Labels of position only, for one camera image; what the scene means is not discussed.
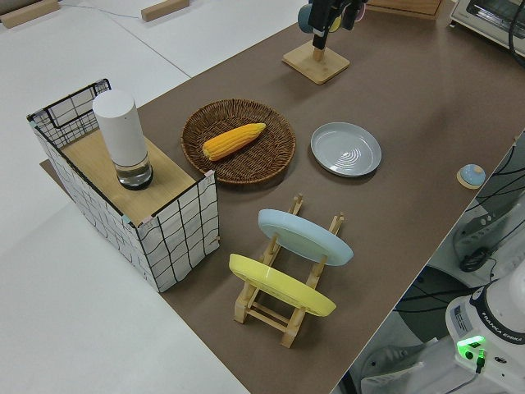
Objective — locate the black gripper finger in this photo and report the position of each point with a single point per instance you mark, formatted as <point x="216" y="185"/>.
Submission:
<point x="348" y="16"/>
<point x="322" y="16"/>

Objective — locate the gray ceramic plate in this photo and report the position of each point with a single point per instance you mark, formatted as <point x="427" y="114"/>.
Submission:
<point x="328" y="141"/>

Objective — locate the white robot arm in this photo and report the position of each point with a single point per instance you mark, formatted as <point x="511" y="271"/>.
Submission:
<point x="492" y="320"/>

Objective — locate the light blue plate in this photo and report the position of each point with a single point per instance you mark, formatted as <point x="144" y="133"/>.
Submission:
<point x="303" y="238"/>

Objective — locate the yellow plate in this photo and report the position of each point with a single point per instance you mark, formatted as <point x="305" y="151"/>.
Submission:
<point x="279" y="285"/>

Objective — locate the pink mug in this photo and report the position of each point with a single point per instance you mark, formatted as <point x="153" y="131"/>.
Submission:
<point x="360" y="13"/>

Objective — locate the dark blue mug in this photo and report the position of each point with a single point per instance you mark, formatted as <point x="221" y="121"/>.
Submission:
<point x="303" y="18"/>

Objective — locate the wooden mug tree stand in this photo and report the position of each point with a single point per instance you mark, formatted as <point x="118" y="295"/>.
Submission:
<point x="316" y="65"/>

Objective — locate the brown table mat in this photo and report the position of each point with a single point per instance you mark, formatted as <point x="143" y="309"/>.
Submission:
<point x="369" y="102"/>

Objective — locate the cream toaster oven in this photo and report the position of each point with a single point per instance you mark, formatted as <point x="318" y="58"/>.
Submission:
<point x="480" y="16"/>

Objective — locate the yellow corn cob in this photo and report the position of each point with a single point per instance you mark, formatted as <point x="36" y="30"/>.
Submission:
<point x="234" y="141"/>

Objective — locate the wooden block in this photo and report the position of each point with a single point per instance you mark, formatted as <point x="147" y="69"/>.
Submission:
<point x="24" y="10"/>
<point x="160" y="9"/>

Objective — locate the round wicker basket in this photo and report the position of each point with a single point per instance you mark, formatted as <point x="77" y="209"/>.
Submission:
<point x="242" y="164"/>

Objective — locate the blue dome on wooden disc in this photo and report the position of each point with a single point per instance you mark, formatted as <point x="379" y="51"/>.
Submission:
<point x="472" y="174"/>

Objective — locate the white power strip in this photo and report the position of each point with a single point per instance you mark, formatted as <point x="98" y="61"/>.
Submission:
<point x="480" y="227"/>

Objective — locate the black power adapter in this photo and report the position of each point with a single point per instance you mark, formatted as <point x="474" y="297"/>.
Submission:
<point x="475" y="259"/>

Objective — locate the wooden dish rack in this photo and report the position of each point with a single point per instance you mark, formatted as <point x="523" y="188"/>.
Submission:
<point x="262" y="312"/>

